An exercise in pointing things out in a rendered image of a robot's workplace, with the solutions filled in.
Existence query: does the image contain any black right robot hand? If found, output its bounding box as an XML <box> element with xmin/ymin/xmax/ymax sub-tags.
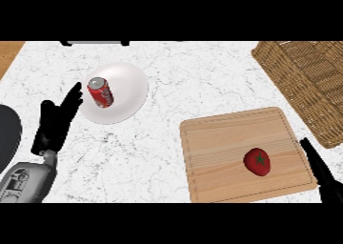
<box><xmin>298</xmin><ymin>136</ymin><xmax>343</xmax><ymax>204</ymax></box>

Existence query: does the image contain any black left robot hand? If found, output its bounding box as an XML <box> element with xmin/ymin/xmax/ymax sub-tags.
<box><xmin>30</xmin><ymin>81</ymin><xmax>84</xmax><ymax>157</ymax></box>

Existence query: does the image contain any red tomato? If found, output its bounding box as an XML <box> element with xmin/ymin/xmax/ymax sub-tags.
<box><xmin>242</xmin><ymin>147</ymin><xmax>273</xmax><ymax>177</ymax></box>

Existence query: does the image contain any wooden cutting board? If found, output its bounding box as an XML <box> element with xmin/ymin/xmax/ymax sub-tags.
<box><xmin>179</xmin><ymin>106</ymin><xmax>320</xmax><ymax>204</ymax></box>

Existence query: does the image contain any wicker basket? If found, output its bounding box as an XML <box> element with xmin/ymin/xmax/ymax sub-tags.
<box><xmin>251</xmin><ymin>40</ymin><xmax>343</xmax><ymax>150</ymax></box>

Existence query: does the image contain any dark grey round object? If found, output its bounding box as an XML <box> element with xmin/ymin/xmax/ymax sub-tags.
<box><xmin>0</xmin><ymin>104</ymin><xmax>24</xmax><ymax>183</ymax></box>

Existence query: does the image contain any red soda can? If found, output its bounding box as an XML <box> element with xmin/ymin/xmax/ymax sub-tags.
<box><xmin>86</xmin><ymin>76</ymin><xmax>115</xmax><ymax>109</ymax></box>

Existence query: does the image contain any white plate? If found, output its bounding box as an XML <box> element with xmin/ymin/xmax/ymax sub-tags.
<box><xmin>78</xmin><ymin>61</ymin><xmax>149</xmax><ymax>125</ymax></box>

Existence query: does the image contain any brown wooden surface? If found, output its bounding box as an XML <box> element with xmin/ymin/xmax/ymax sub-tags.
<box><xmin>0</xmin><ymin>40</ymin><xmax>27</xmax><ymax>93</ymax></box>

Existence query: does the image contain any grey appliance with black feet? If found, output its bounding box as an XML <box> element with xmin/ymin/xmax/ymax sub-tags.
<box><xmin>59</xmin><ymin>40</ymin><xmax>133</xmax><ymax>48</ymax></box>

